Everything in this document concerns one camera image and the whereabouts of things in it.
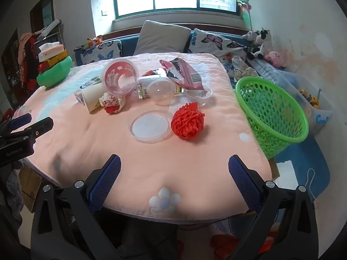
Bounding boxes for pink tissue box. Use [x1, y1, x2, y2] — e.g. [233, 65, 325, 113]
[38, 42, 64, 61]

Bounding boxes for flat round clear lid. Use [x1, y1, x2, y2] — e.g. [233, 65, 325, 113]
[129, 110, 172, 143]

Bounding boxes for white paper cup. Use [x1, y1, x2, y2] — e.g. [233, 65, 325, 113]
[81, 83, 109, 114]

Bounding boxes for orange fox plush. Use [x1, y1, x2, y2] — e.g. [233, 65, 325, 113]
[87, 35, 103, 47]

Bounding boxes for grey plush toy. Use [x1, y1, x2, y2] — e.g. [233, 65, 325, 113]
[242, 31, 258, 43]

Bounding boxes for blue white patterned cloth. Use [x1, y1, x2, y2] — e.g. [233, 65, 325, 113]
[249, 58, 281, 84]

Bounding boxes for green plastic basket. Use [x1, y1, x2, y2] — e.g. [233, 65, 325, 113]
[235, 76, 309, 160]

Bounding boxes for pink snack bag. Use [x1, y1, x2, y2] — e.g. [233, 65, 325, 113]
[159, 58, 206, 90]

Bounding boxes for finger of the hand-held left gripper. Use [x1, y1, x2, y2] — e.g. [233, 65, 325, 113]
[0, 113, 32, 138]
[0, 117, 54, 150]

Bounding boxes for patterned cream clothes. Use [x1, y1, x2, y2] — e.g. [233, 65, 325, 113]
[231, 55, 261, 81]

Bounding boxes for clothes rack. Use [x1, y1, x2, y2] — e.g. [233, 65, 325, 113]
[16, 19, 64, 90]

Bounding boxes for green plastic bowl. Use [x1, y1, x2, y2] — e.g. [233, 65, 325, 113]
[36, 55, 73, 88]

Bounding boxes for white cord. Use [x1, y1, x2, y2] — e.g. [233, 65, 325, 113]
[303, 168, 318, 199]

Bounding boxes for clear plastic storage bin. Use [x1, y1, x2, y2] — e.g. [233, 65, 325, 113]
[274, 70, 335, 135]

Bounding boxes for yellow toy truck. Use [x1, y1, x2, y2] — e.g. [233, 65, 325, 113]
[300, 88, 321, 109]

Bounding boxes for pink blanket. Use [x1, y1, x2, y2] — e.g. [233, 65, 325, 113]
[15, 53, 273, 224]

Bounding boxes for small butterfly print cushion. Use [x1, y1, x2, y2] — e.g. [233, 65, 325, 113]
[74, 40, 122, 66]

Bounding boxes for colourful pinwheel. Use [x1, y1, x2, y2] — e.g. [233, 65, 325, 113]
[237, 0, 253, 31]

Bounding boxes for small white milk carton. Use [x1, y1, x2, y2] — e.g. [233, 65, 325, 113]
[74, 77, 102, 104]

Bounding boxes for black white cow plush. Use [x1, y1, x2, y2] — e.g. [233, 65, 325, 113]
[248, 28, 272, 60]

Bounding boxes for red white crumpled wrapper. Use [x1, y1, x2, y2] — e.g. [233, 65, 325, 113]
[99, 92, 126, 114]

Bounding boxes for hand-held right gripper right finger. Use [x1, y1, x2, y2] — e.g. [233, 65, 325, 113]
[228, 154, 319, 260]

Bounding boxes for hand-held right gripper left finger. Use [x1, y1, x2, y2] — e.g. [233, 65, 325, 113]
[31, 154, 122, 260]

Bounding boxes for red foam fruit net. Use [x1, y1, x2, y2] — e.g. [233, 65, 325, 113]
[171, 102, 205, 140]

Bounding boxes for grey pillow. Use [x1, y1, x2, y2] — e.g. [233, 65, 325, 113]
[134, 20, 192, 56]

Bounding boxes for blue sofa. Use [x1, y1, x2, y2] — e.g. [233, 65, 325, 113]
[74, 24, 254, 66]

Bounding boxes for blue floor mat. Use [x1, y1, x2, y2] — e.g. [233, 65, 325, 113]
[272, 135, 331, 202]

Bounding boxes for clear cup with red print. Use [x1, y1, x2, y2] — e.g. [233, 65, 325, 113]
[101, 58, 140, 96]

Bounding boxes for pink round plush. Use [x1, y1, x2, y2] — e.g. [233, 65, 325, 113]
[265, 49, 286, 68]

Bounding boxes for large butterfly print pillow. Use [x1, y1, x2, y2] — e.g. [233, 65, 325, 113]
[188, 28, 250, 60]

